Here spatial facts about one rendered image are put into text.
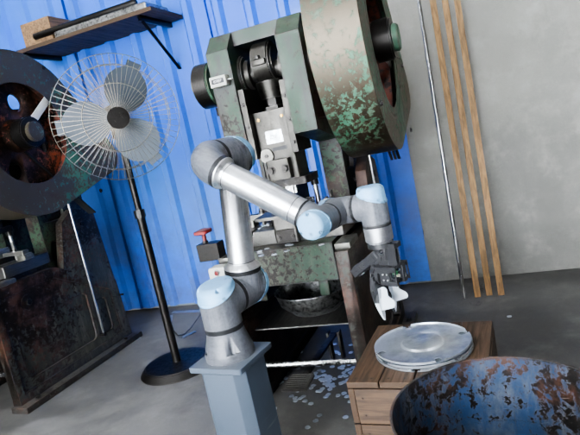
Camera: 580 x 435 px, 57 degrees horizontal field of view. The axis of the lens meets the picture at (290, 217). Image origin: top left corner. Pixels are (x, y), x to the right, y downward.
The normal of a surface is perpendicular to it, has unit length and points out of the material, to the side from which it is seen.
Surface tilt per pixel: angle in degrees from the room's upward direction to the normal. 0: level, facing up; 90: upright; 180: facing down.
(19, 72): 90
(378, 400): 90
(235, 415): 90
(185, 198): 90
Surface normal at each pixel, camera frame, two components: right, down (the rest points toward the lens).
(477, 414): 0.00, 0.11
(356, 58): -0.28, 0.38
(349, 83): -0.22, 0.57
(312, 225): -0.49, 0.24
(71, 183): 0.92, -0.13
